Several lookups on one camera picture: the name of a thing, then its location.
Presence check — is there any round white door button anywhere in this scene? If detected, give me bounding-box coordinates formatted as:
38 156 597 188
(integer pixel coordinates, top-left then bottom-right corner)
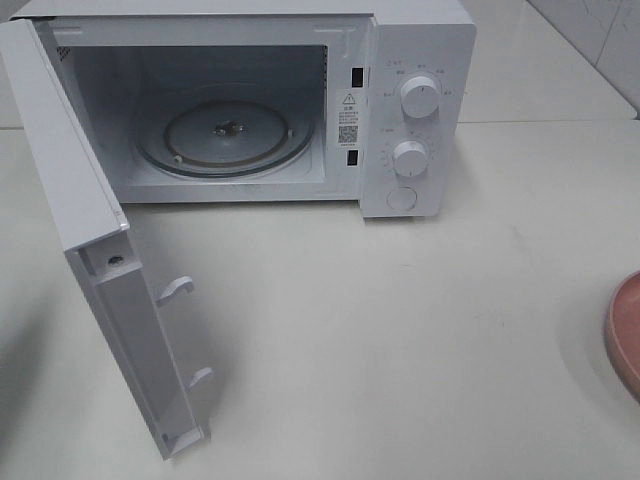
387 186 417 211

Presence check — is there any white microwave knob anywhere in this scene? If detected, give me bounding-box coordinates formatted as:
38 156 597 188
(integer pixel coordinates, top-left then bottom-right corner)
392 140 429 178
400 74 441 119

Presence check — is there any white microwave door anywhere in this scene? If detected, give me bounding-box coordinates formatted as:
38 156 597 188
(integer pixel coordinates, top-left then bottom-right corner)
1 19 204 459

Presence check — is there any pink round plate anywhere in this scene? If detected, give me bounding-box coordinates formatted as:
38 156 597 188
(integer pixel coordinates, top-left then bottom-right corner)
604 272 639 401

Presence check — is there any white microwave oven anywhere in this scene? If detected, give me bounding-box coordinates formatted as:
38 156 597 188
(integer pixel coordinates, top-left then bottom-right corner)
7 1 476 218

